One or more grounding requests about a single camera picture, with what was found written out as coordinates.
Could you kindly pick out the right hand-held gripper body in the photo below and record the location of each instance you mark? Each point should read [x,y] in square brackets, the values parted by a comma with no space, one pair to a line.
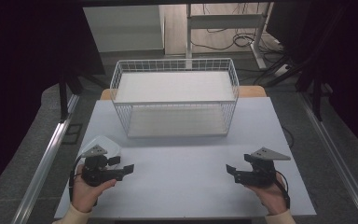
[259,175]

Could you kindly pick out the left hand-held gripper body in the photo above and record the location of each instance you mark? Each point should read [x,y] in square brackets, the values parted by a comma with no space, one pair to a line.
[95,174]

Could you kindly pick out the person's left hand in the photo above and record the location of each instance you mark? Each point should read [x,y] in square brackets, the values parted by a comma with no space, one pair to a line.
[85,194]

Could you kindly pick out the person's right hand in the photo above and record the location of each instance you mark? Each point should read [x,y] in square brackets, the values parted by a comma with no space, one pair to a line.
[273,197]

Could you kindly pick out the wooden table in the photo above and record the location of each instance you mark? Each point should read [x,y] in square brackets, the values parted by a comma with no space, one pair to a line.
[251,91]

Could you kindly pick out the black metal stand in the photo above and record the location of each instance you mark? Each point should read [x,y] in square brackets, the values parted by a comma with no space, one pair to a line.
[63,99]
[316,99]

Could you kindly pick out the white power strip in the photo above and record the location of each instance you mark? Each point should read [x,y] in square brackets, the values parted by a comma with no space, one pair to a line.
[282,70]

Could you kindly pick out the white cabinet panel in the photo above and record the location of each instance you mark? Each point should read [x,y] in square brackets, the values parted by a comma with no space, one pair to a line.
[122,28]

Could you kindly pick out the aluminium rail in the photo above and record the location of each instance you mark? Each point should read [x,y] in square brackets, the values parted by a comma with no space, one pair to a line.
[45,165]
[338,161]

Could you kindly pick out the white metal desk frame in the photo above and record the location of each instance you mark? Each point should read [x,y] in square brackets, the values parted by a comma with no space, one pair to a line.
[227,21]

